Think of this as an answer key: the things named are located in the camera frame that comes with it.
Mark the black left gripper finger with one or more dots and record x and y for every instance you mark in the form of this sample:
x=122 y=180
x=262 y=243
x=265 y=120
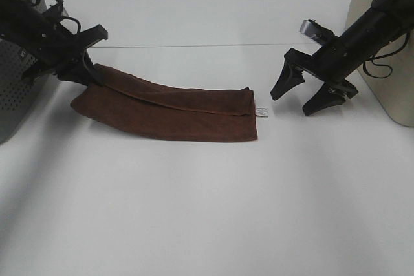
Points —
x=93 y=74
x=74 y=72

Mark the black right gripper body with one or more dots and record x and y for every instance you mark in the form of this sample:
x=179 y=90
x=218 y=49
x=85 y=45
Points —
x=331 y=63

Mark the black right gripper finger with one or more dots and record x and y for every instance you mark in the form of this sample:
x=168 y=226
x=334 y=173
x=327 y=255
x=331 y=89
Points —
x=325 y=97
x=289 y=78

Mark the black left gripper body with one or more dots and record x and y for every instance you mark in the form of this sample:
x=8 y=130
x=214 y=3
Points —
x=52 y=57

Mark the brown square towel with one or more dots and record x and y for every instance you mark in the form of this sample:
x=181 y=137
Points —
x=133 y=105

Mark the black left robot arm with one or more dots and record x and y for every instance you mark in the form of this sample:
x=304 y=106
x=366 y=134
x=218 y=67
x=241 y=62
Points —
x=56 y=41

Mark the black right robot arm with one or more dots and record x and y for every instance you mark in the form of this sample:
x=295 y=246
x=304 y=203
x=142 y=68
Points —
x=383 y=22

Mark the grey perforated plastic basket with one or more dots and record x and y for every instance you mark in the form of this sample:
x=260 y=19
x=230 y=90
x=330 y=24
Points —
x=17 y=96

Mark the beige plastic bin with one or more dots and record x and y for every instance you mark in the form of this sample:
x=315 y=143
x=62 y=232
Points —
x=394 y=93

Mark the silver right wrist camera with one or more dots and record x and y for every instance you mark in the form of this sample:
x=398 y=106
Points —
x=316 y=32

